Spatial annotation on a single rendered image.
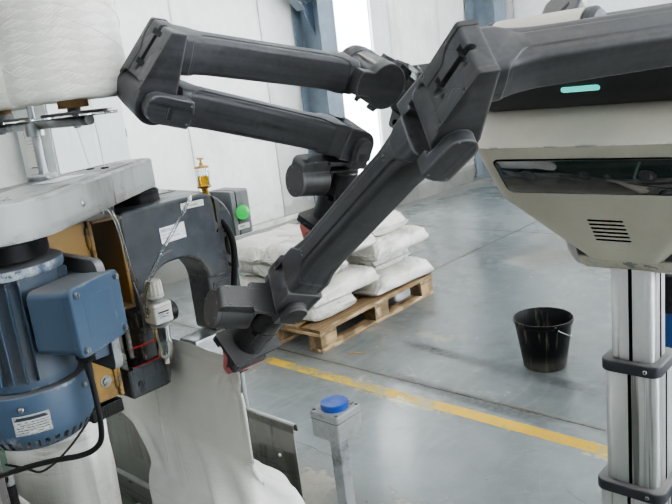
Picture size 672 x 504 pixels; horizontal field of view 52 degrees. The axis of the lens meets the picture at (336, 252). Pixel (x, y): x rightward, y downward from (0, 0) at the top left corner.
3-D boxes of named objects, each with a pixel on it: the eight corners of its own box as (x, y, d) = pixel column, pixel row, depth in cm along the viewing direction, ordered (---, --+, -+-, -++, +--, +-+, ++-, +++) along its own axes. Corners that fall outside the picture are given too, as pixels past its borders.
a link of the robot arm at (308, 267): (491, 145, 75) (460, 74, 80) (452, 135, 71) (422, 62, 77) (304, 329, 104) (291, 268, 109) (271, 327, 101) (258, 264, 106)
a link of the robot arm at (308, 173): (376, 140, 117) (347, 121, 123) (320, 141, 111) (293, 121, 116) (358, 203, 123) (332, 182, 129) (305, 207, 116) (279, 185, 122)
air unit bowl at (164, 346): (178, 355, 123) (172, 323, 122) (164, 362, 121) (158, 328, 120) (168, 353, 125) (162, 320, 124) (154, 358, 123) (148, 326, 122)
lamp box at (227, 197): (253, 231, 141) (247, 187, 139) (236, 236, 138) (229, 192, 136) (229, 229, 146) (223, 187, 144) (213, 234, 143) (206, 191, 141)
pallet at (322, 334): (433, 293, 490) (431, 273, 487) (323, 353, 403) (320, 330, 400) (344, 282, 543) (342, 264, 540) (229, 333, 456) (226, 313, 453)
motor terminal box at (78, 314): (136, 347, 96) (120, 267, 93) (90, 378, 87) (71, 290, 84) (86, 347, 98) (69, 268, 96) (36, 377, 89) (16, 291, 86)
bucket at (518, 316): (585, 359, 356) (584, 311, 350) (560, 381, 335) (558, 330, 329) (531, 349, 376) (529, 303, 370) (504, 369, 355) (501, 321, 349)
